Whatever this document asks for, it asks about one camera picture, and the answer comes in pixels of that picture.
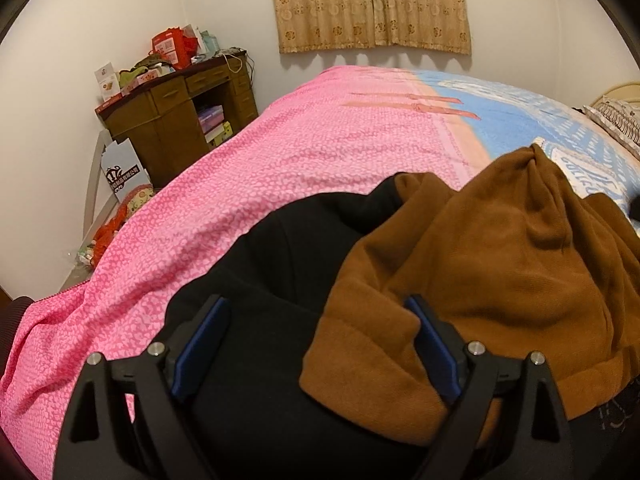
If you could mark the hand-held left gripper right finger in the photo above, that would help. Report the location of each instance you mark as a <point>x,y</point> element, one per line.
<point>435,355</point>

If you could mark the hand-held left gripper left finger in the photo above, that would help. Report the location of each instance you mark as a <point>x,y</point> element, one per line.
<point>195,355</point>

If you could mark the black jacket with brown hood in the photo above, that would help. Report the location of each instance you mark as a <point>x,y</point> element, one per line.
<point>500,270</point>

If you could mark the orange plastic bag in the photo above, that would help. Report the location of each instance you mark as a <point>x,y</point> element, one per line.
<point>110,232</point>

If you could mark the floral cushion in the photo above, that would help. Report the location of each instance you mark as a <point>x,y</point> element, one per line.
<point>136,200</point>

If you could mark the dark maroon round chair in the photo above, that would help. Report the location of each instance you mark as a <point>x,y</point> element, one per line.
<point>12,320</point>

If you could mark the white printed paper bag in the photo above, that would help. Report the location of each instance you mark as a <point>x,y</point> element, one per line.
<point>122,170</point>

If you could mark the pink patterned blanket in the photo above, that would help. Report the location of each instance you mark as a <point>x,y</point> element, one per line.
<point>250,160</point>

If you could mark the brown wooden desk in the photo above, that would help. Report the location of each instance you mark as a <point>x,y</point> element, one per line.
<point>160,125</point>

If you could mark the stack of colourful boxes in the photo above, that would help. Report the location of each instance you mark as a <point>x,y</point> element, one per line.
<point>215,122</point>

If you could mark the blue polka dot bedsheet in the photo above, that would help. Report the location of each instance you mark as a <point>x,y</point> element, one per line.
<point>500,105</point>

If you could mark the green cloth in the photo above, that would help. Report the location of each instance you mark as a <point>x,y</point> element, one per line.
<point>137,72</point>

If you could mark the white card box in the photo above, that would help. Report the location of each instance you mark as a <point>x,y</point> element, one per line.
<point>106,80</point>

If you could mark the patterned frilled pillow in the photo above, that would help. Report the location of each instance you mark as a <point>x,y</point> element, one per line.
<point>617,115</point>

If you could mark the red gift bag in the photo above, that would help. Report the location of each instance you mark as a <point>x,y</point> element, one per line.
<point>170,45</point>

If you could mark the pale blue bag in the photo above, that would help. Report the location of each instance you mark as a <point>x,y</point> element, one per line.
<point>210,42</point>

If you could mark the beige floral curtain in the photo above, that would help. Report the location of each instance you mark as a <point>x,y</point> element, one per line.
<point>350,10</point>

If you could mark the white metal frame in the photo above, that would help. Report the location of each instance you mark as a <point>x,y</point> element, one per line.
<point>92,175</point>

